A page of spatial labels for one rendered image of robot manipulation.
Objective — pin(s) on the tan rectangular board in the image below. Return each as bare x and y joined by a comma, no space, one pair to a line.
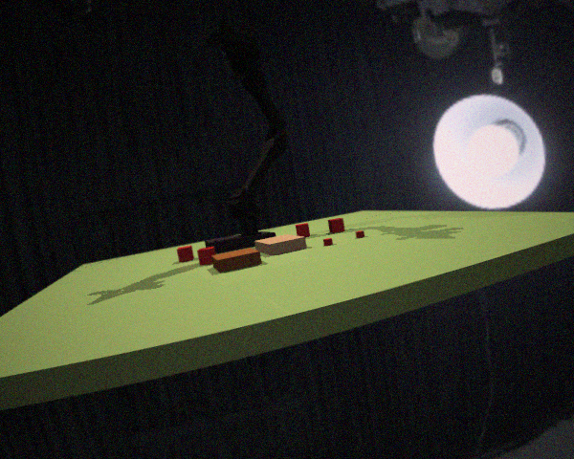
280,244

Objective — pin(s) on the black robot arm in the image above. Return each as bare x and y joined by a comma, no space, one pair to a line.
241,203

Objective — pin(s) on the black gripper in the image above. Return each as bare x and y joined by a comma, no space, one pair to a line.
233,45

